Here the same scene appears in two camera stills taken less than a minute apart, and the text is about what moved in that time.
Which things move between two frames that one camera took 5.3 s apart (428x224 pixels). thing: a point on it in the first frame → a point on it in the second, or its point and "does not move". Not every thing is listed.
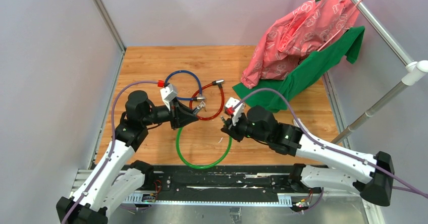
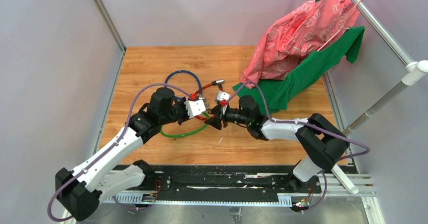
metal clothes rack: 413,70 does not move
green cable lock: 198,167 → 205,126
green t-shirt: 275,96 does not move
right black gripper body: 242,128 → 231,115
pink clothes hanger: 342,29 does not move
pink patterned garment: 298,34 does not move
